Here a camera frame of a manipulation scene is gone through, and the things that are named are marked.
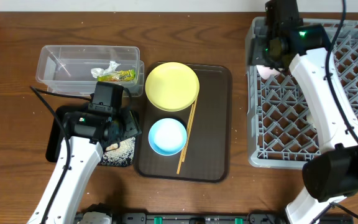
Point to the light blue bowl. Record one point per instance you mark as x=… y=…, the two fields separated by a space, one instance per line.
x=167 y=137

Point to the small white cup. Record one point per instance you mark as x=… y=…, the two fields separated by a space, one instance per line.
x=310 y=119

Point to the white tissue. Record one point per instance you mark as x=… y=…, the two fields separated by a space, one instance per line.
x=98 y=72

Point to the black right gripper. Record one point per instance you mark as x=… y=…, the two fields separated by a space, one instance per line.
x=256 y=45

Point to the grey dishwasher rack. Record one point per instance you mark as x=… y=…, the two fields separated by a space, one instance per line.
x=279 y=134

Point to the pink white bowl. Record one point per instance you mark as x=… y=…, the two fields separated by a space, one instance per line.
x=266 y=72

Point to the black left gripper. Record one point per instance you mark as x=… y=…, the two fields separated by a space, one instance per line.
x=130 y=125

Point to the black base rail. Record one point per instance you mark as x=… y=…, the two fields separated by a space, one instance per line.
x=100 y=213

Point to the pile of rice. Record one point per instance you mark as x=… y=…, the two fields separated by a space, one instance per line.
x=119 y=155

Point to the yellow plate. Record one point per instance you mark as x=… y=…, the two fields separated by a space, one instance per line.
x=172 y=86

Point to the clear plastic bin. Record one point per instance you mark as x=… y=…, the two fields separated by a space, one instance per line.
x=66 y=69

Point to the dark brown serving tray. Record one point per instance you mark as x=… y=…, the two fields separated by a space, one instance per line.
x=207 y=154

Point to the wooden chopstick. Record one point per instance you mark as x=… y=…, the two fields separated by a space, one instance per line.
x=189 y=126
x=180 y=162

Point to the black square tray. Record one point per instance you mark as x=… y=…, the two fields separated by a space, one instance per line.
x=55 y=138

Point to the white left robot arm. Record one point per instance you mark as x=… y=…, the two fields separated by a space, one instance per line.
x=88 y=140

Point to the green snack wrapper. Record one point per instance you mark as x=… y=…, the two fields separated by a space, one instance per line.
x=118 y=76

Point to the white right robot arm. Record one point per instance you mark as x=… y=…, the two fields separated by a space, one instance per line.
x=306 y=52

